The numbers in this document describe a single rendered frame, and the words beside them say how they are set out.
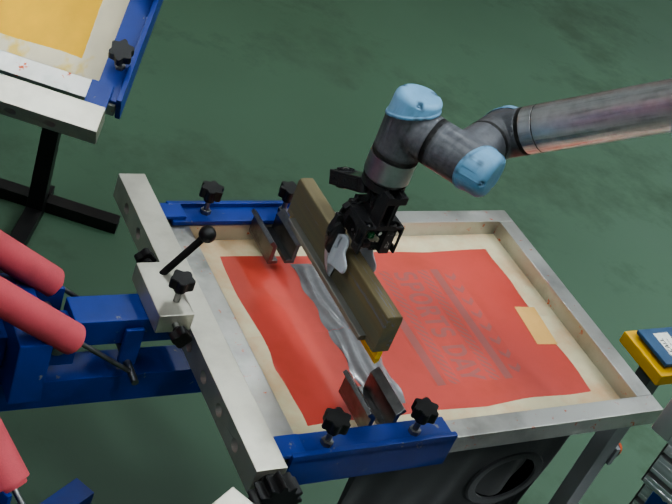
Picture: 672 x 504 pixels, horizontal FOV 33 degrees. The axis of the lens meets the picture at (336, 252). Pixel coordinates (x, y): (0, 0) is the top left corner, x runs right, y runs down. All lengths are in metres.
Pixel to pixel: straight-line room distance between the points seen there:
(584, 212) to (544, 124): 3.05
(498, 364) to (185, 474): 1.13
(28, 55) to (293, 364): 0.73
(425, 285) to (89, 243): 1.59
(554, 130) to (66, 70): 0.89
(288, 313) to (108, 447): 1.09
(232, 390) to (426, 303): 0.59
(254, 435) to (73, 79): 0.75
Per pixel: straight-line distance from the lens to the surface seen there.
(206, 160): 4.09
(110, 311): 1.76
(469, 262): 2.32
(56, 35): 2.14
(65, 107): 1.97
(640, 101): 1.66
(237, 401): 1.68
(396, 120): 1.68
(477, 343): 2.13
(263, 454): 1.62
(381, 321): 1.76
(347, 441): 1.75
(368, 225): 1.76
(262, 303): 2.00
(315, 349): 1.95
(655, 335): 2.38
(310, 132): 4.47
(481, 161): 1.65
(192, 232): 2.07
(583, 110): 1.70
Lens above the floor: 2.19
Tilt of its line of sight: 35 degrees down
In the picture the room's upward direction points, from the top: 22 degrees clockwise
